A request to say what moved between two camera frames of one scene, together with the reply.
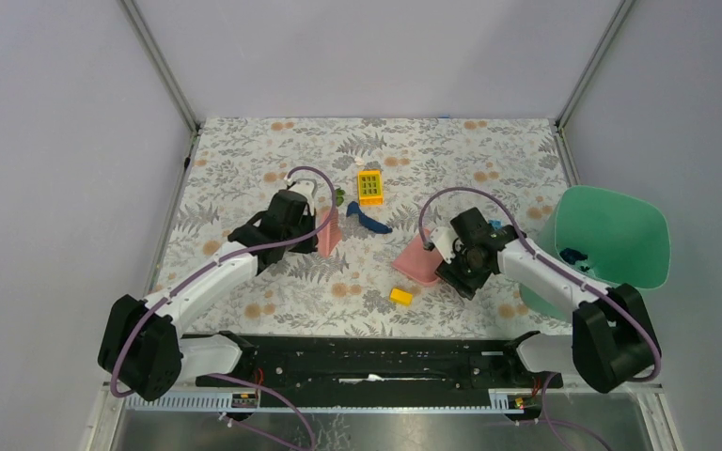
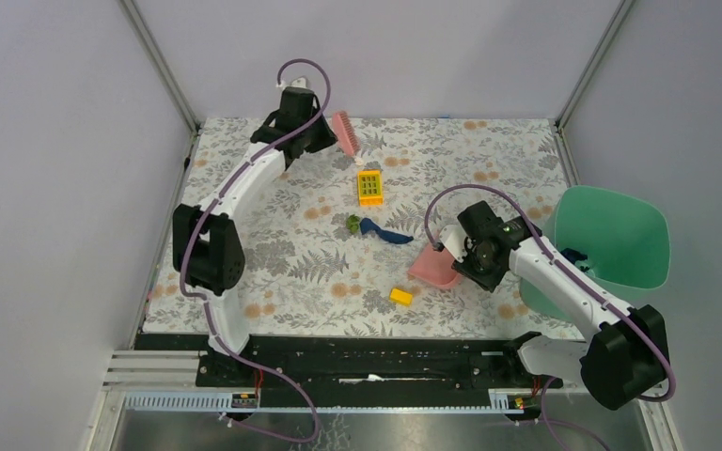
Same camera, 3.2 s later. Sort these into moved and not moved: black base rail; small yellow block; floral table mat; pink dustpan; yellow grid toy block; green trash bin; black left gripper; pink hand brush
Moved: pink dustpan; pink hand brush; black left gripper
Not moved: small yellow block; green trash bin; yellow grid toy block; floral table mat; black base rail
